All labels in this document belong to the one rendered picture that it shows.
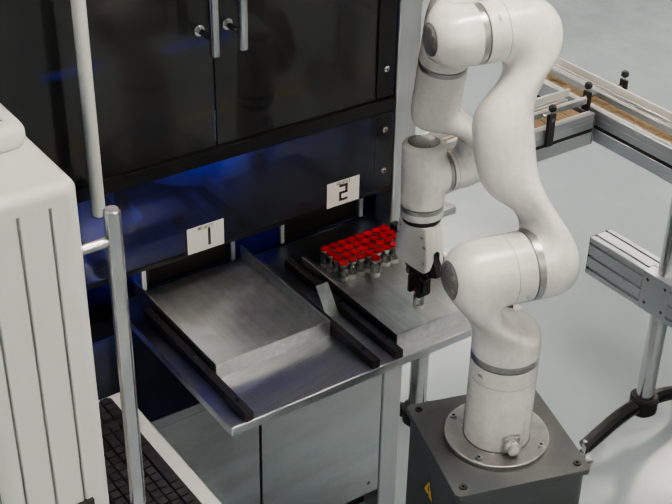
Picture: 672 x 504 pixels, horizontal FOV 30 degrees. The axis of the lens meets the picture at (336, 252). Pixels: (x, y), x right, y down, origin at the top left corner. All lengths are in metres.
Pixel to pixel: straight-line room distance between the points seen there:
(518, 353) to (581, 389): 1.75
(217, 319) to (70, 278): 0.84
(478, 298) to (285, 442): 1.09
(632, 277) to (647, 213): 1.37
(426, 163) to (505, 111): 0.37
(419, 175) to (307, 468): 1.01
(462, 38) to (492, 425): 0.69
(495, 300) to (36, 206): 0.77
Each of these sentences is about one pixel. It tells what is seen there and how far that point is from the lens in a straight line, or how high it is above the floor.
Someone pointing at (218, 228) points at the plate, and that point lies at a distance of 2.56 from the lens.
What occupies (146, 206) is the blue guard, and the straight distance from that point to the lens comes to 2.45.
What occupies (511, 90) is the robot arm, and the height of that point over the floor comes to 1.51.
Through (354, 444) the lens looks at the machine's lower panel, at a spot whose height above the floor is 0.28.
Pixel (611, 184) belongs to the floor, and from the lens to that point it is 4.99.
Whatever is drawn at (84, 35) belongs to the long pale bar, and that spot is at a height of 1.54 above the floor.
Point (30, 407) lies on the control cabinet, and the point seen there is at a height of 1.22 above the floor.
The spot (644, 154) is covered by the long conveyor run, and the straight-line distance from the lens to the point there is 3.28.
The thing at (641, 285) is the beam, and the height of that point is 0.50.
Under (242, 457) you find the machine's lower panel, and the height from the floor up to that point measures 0.40.
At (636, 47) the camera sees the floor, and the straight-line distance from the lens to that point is 6.27.
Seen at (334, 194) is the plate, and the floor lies 1.02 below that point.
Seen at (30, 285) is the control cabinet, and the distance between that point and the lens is 1.73.
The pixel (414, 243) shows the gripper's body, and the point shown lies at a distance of 2.44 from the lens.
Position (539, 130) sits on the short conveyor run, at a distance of 3.22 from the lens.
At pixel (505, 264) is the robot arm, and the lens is 2.03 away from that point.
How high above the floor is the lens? 2.35
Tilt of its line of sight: 32 degrees down
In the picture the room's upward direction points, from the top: 1 degrees clockwise
